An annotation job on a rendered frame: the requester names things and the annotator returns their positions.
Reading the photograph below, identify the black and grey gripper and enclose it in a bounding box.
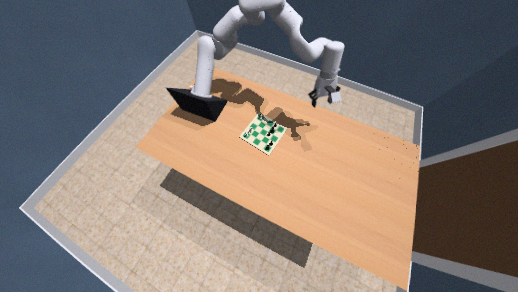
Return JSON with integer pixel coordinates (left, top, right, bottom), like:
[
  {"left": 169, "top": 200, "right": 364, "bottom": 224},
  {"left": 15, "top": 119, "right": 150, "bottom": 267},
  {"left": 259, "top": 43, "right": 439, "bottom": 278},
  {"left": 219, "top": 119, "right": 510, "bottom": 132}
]
[{"left": 308, "top": 75, "right": 341, "bottom": 108}]

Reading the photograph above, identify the green and cream chessboard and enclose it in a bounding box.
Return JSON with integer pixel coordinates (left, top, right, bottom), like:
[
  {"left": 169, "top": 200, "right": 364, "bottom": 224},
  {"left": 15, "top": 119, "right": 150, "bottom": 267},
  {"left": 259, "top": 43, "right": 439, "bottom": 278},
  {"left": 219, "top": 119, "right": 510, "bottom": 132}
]
[{"left": 239, "top": 113, "right": 288, "bottom": 155}]

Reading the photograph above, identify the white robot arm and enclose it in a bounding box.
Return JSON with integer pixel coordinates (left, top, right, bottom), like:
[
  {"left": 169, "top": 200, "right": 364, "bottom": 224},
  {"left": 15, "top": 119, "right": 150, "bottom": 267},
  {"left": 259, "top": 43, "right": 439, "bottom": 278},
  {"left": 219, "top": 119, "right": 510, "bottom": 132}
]
[{"left": 189, "top": 0, "right": 344, "bottom": 98}]

